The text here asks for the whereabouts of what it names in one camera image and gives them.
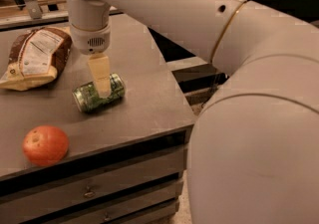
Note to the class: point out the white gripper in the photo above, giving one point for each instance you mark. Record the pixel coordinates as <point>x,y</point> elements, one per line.
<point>89,41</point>

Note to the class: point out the green soda can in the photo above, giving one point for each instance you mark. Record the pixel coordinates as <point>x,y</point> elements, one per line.
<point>87,98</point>

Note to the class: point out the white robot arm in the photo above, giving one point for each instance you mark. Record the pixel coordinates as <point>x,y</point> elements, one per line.
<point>253,155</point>

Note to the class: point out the brown and white snack bag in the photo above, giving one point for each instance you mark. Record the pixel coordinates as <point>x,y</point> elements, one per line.
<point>37,58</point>

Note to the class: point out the orange round fruit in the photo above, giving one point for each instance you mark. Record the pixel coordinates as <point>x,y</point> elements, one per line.
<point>45,145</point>

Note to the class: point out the grey drawer cabinet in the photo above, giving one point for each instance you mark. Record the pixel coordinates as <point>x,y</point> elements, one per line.
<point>124,164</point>

